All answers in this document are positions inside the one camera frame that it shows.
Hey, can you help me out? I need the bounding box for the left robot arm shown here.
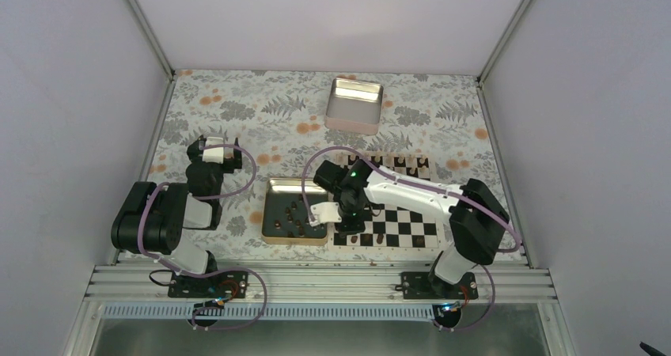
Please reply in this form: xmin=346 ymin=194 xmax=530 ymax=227
xmin=111 ymin=135 xmax=244 ymax=297

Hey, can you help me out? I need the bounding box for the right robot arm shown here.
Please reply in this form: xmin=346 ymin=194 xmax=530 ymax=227
xmin=309 ymin=159 xmax=520 ymax=298

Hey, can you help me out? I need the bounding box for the gold tin tray with pieces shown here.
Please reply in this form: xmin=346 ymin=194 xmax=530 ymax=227
xmin=261 ymin=177 xmax=328 ymax=247

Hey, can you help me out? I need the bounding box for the black white chessboard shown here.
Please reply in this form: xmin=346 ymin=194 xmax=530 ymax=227
xmin=328 ymin=152 xmax=445 ymax=253

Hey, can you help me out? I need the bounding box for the empty silver pink tin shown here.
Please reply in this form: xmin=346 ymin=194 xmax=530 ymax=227
xmin=324 ymin=78 xmax=384 ymax=135

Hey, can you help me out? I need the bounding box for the floral patterned table mat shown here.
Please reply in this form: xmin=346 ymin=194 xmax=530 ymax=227
xmin=149 ymin=70 xmax=506 ymax=261

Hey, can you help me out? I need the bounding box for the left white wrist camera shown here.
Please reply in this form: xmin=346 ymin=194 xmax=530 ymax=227
xmin=202 ymin=136 xmax=225 ymax=164

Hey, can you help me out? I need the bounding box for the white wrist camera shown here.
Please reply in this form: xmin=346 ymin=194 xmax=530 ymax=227
xmin=309 ymin=202 xmax=342 ymax=226
xmin=202 ymin=136 xmax=225 ymax=164

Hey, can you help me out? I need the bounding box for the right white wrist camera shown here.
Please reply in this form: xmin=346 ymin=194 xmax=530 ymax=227
xmin=309 ymin=202 xmax=342 ymax=226

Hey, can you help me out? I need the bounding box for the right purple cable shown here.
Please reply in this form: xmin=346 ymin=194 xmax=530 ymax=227
xmin=301 ymin=146 xmax=524 ymax=332

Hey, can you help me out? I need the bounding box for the purple cable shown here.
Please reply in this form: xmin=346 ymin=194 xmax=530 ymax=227
xmin=137 ymin=142 xmax=268 ymax=332
xmin=301 ymin=146 xmax=524 ymax=332

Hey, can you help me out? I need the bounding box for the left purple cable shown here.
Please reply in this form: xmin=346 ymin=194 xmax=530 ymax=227
xmin=137 ymin=142 xmax=268 ymax=332

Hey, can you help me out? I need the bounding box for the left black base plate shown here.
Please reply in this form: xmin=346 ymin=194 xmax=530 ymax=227
xmin=167 ymin=271 xmax=249 ymax=300

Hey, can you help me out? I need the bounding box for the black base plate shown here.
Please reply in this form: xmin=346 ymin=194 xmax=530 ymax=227
xmin=167 ymin=271 xmax=249 ymax=300
xmin=394 ymin=271 xmax=479 ymax=300

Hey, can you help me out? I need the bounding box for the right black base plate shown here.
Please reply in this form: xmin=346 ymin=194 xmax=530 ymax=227
xmin=394 ymin=271 xmax=479 ymax=300

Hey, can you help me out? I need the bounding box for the aluminium front rail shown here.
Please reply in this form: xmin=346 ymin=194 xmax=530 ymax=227
xmin=85 ymin=263 xmax=558 ymax=303

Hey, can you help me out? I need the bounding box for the left aluminium corner post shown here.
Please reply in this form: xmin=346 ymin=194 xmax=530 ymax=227
xmin=124 ymin=0 xmax=175 ymax=79

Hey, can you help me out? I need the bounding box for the aluminium corner post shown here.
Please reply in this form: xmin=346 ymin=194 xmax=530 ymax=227
xmin=124 ymin=0 xmax=175 ymax=79
xmin=477 ymin=0 xmax=534 ymax=88

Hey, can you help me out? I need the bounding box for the right aluminium corner post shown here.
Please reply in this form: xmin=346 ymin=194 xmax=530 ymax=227
xmin=477 ymin=0 xmax=534 ymax=88

